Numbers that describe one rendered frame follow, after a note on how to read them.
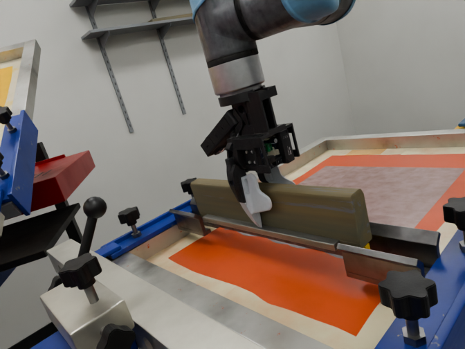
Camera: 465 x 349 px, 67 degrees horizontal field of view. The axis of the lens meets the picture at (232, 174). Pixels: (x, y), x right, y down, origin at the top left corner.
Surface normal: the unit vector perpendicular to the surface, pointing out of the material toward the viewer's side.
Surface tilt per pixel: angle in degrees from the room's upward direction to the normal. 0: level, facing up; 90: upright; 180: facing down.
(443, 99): 90
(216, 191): 91
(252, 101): 90
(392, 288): 0
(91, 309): 0
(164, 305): 0
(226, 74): 90
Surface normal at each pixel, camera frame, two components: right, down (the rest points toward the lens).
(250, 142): -0.71, 0.37
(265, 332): -0.26, -0.93
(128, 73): 0.65, 0.03
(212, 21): -0.54, 0.37
